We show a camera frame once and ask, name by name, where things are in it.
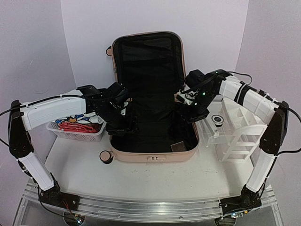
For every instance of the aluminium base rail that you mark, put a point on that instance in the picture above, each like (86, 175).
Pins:
(167, 211)

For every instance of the white cosmetic tube box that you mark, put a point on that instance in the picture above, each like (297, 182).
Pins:
(215, 131)

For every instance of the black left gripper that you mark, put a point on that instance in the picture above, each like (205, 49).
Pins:
(129, 126)

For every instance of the black round jar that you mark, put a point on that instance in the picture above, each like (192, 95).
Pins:
(218, 120)

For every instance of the white perforated plastic basket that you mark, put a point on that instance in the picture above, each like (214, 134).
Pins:
(91, 137)

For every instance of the white t-shirt blue flower print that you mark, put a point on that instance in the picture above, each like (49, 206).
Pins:
(90, 118)

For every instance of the dark brown pouch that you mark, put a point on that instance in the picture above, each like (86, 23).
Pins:
(178, 147)

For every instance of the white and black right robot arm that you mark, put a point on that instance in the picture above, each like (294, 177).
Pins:
(273, 113)

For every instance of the clear plastic organizer drawer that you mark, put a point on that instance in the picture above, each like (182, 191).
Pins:
(225, 137)

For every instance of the white desktop drawer organizer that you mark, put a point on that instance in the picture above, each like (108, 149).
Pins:
(240, 132)

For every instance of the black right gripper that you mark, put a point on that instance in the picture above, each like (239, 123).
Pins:
(194, 117)

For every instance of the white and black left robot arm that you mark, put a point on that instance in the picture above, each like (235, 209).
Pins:
(26, 117)

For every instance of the pink hard-shell suitcase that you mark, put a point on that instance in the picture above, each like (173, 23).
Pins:
(151, 67)

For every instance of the red patterned cloth item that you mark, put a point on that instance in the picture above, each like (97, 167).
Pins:
(82, 128)

